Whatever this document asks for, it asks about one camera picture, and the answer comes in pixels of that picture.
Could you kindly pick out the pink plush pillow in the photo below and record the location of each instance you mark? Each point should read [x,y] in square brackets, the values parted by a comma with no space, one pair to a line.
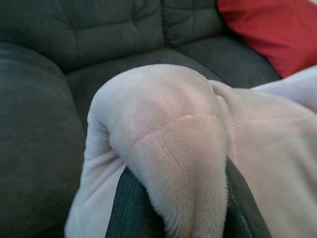
[173,124]

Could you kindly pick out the red pillow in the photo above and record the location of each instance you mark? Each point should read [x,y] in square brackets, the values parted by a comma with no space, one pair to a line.
[277,32]

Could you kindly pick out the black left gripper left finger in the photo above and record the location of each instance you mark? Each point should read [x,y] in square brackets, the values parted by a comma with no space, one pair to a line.
[133,213]

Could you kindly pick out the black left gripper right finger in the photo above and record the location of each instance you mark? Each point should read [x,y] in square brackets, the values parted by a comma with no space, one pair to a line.
[242,215]

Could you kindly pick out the dark brown fabric sofa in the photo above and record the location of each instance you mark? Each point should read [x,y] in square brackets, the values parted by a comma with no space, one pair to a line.
[37,124]

